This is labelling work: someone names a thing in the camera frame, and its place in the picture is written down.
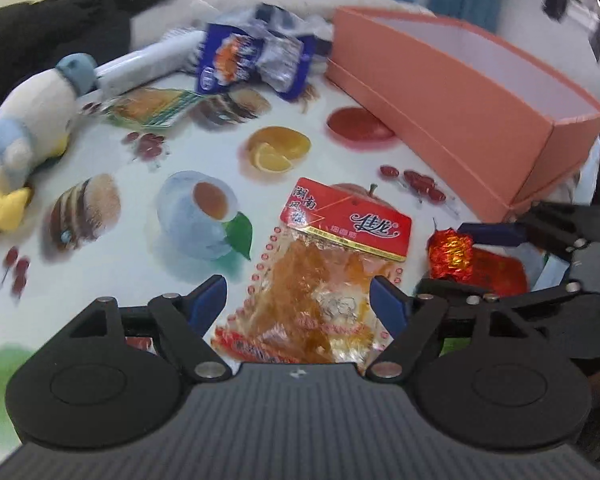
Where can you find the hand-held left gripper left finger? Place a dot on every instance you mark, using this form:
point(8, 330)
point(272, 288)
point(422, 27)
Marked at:
point(207, 300)

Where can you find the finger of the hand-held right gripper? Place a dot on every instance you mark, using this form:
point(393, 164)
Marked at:
point(535, 296)
point(490, 234)

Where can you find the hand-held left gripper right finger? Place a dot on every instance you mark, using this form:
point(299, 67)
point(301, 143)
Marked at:
point(387, 305)

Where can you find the red gold foil candy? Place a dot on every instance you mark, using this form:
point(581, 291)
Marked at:
point(449, 255)

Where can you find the orange snack packet red label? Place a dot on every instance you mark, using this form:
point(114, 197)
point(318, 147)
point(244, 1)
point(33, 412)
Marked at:
point(320, 270)

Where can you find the pink cardboard box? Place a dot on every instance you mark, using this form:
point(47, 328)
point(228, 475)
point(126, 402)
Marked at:
point(455, 85)

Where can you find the red foil snack packet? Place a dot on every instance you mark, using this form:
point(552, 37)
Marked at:
point(500, 272)

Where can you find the pink box lid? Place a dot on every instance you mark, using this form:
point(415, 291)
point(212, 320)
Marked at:
point(457, 172)

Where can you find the fruit print plastic mat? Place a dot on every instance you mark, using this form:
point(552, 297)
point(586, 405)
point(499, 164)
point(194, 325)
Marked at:
point(105, 170)

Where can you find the green striped snack packet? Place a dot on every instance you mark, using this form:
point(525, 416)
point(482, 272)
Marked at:
point(150, 107)

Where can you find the blue snack bag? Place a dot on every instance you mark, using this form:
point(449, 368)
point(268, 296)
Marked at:
point(227, 57)

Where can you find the white roll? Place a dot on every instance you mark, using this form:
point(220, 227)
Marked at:
point(145, 60)

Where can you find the silver blue snack packet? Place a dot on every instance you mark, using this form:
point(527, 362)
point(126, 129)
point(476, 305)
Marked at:
point(287, 62)

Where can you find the plush penguin toy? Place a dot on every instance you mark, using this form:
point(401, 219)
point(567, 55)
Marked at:
point(25, 120)

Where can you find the grey blanket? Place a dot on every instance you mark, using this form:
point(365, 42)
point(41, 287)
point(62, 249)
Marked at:
point(205, 5)

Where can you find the black jacket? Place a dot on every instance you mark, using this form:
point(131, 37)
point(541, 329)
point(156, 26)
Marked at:
point(55, 20)

